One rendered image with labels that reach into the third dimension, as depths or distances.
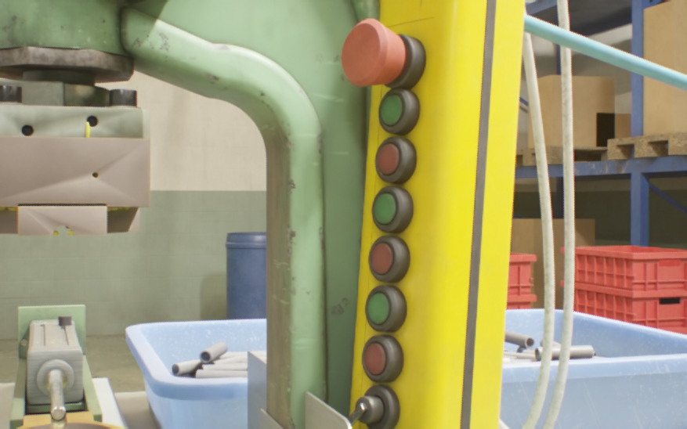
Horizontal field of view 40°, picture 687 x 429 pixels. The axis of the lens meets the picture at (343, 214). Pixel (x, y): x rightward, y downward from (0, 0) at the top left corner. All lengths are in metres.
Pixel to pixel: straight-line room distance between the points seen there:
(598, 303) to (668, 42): 2.79
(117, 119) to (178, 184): 8.34
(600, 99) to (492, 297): 7.79
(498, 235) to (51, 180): 0.26
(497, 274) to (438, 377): 0.08
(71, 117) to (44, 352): 0.33
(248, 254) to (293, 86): 6.93
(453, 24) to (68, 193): 0.24
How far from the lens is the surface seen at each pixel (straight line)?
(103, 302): 8.87
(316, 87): 0.62
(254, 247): 7.50
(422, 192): 0.57
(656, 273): 4.34
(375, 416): 0.57
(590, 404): 0.93
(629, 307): 4.32
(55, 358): 0.85
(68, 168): 0.52
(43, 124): 0.56
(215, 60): 0.59
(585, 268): 4.58
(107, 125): 0.56
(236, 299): 7.60
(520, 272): 3.99
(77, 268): 8.83
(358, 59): 0.57
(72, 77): 0.59
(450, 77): 0.57
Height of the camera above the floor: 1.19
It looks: 1 degrees down
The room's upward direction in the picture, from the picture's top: straight up
